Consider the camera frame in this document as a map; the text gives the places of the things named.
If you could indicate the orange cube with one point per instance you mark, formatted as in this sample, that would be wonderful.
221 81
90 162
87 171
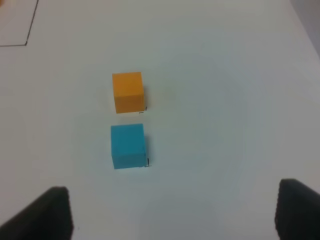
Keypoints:
128 92

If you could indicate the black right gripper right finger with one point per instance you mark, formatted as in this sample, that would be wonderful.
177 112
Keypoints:
297 213

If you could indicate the blue cube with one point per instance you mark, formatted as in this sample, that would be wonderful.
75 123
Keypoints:
128 146

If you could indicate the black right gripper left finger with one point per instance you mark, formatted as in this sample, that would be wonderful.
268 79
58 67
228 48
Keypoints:
49 217

